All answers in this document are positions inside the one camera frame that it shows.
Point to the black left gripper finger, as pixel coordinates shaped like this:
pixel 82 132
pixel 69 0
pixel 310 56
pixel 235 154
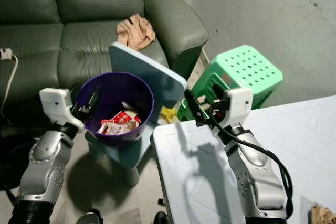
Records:
pixel 95 98

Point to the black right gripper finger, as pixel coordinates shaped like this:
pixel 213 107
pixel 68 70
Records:
pixel 219 94
pixel 197 106

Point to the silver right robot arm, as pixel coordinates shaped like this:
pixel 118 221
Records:
pixel 257 171

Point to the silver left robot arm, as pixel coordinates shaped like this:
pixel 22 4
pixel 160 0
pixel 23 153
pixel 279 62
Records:
pixel 47 161

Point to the purple plastic rubbish bin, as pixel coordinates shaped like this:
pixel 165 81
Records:
pixel 131 90

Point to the brown crumpled trash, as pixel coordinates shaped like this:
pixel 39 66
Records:
pixel 323 214

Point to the yellow crumpled item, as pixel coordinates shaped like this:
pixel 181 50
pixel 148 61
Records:
pixel 169 115

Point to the white crumpled wrapper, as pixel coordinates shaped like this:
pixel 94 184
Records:
pixel 113 128

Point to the red snack wrapper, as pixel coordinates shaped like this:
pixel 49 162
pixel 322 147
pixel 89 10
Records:
pixel 123 117

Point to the green plastic stool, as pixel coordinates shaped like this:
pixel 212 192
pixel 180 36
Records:
pixel 247 66

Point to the light blue small chair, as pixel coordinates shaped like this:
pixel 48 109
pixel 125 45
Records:
pixel 147 72

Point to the white table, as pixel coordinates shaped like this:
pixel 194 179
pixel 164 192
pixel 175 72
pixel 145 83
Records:
pixel 194 182

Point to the beige crumpled cloth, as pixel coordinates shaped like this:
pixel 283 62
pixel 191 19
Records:
pixel 137 32

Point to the black round floor base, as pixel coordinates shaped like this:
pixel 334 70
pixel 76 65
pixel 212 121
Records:
pixel 8 163

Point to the white power strip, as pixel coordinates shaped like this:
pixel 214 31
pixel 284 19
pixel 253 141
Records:
pixel 6 54

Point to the small black floor scrap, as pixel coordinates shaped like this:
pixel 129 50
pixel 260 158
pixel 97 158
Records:
pixel 160 201

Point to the black left robot foot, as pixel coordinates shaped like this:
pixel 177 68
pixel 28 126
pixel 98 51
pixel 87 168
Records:
pixel 89 217

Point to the black robot foot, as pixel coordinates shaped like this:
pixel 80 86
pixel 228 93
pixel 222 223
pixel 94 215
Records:
pixel 89 217
pixel 161 219

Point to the black right robot foot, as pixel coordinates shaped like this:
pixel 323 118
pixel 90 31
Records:
pixel 161 219

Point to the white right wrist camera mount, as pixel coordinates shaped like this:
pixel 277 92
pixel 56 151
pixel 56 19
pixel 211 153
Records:
pixel 240 103

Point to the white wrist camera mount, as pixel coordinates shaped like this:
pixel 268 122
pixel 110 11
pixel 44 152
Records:
pixel 240 103
pixel 56 103

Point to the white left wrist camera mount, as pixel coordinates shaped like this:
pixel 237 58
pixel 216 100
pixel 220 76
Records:
pixel 56 103

